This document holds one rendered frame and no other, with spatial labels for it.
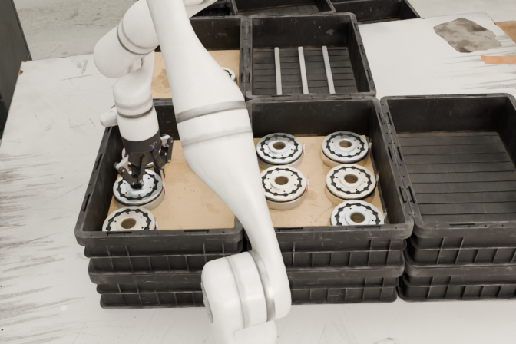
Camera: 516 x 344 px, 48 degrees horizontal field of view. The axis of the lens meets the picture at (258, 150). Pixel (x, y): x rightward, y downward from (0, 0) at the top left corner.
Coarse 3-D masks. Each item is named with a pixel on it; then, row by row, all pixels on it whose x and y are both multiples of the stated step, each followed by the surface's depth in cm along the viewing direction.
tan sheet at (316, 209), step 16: (256, 144) 135; (320, 144) 135; (304, 160) 131; (320, 160) 130; (368, 160) 130; (304, 176) 127; (320, 176) 127; (320, 192) 123; (304, 208) 120; (320, 208) 119; (288, 224) 116; (304, 224) 116; (320, 224) 116
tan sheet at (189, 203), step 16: (176, 144) 136; (176, 160) 132; (176, 176) 128; (192, 176) 128; (176, 192) 124; (192, 192) 124; (208, 192) 124; (112, 208) 121; (160, 208) 121; (176, 208) 121; (192, 208) 120; (208, 208) 120; (224, 208) 120; (160, 224) 117; (176, 224) 117; (192, 224) 117; (208, 224) 117; (224, 224) 117
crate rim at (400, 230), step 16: (368, 96) 132; (384, 128) 123; (384, 144) 119; (400, 176) 112; (400, 192) 110; (368, 224) 102; (384, 224) 102; (400, 224) 102; (288, 240) 103; (304, 240) 103; (320, 240) 103
